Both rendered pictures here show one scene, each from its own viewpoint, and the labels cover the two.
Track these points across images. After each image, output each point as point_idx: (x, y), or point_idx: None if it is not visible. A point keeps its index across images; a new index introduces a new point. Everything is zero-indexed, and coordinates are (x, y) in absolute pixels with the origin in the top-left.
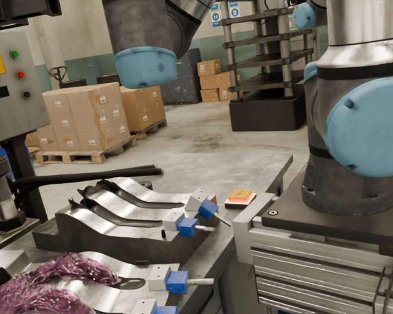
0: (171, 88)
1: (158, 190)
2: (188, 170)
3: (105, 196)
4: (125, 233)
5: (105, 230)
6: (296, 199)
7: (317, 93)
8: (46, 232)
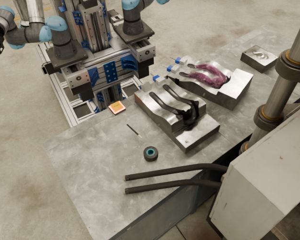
0: None
1: (140, 152)
2: (106, 170)
3: (180, 106)
4: (178, 88)
5: (185, 94)
6: (143, 33)
7: (143, 0)
8: (212, 119)
